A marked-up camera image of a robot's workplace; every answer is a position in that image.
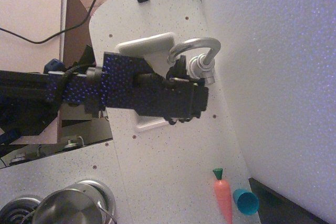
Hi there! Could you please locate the white toy sink basin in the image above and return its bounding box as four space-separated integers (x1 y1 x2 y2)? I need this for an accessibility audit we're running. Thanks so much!
115 32 176 132

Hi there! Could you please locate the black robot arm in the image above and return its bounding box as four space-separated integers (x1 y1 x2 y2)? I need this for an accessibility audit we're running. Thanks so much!
1 52 208 144

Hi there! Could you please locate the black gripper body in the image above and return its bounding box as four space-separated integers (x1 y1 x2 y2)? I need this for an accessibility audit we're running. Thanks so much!
131 73 209 125

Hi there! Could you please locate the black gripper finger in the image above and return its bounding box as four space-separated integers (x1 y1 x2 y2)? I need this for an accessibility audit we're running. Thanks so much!
167 55 188 80

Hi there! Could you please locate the thin black cable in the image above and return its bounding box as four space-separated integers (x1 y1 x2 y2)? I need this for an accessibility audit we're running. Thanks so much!
0 0 108 45

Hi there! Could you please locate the silver stove burner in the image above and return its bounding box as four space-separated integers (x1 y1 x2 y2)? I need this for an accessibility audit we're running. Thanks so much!
72 179 117 223
1 195 42 223

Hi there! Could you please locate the silver curved faucet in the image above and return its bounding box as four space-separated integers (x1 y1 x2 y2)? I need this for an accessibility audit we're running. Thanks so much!
167 37 221 86

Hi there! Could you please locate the teal plastic cup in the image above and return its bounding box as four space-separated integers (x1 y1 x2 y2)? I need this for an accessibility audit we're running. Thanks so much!
233 188 259 216

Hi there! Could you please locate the stainless steel pot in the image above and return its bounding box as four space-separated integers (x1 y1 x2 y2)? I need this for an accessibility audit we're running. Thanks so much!
32 184 103 223

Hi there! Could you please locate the orange toy carrot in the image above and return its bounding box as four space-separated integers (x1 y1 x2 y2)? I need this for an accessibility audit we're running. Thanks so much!
213 168 233 224

